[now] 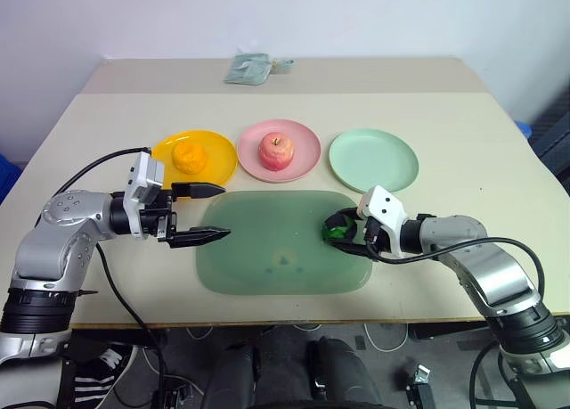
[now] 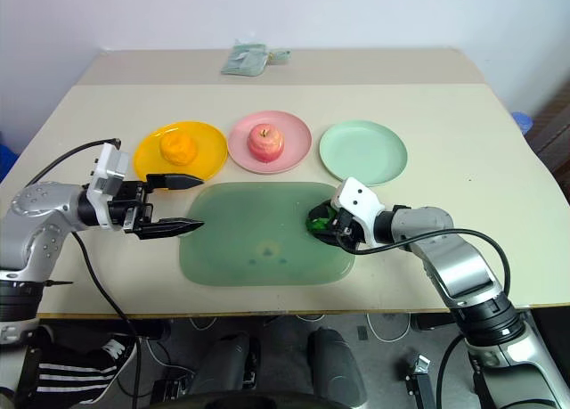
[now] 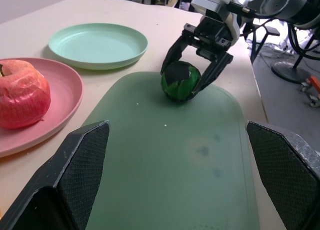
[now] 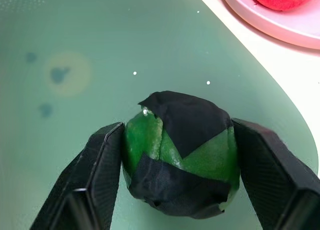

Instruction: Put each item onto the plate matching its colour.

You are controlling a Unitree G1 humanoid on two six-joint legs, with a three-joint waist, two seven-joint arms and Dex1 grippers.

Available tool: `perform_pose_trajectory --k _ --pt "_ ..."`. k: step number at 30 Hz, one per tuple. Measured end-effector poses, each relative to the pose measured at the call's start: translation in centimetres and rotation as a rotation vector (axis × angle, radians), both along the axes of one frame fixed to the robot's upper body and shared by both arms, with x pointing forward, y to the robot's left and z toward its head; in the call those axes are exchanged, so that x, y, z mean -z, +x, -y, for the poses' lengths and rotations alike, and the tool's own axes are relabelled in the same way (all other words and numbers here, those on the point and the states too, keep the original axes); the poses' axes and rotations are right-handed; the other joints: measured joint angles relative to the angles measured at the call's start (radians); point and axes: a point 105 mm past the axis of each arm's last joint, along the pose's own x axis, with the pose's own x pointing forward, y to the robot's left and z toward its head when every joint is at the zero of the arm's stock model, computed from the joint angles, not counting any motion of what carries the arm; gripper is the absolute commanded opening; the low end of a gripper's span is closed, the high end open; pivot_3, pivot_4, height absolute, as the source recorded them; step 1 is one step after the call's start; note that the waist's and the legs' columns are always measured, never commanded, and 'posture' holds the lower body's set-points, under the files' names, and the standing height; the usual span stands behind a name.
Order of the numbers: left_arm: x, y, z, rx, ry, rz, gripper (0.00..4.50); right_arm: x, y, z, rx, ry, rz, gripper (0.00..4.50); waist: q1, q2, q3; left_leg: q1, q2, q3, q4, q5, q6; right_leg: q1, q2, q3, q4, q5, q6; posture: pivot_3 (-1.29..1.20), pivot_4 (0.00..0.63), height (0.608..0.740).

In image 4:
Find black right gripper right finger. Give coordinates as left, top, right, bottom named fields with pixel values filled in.
left=231, top=117, right=320, bottom=230

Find pink plate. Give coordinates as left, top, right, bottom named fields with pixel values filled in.
left=219, top=0, right=320, bottom=50

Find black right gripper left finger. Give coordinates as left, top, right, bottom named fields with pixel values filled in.
left=29, top=122, right=126, bottom=230

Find green plate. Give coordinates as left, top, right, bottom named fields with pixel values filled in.
left=0, top=0, right=320, bottom=230

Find green ball with black tape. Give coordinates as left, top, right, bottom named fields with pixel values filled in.
left=121, top=90, right=241, bottom=220

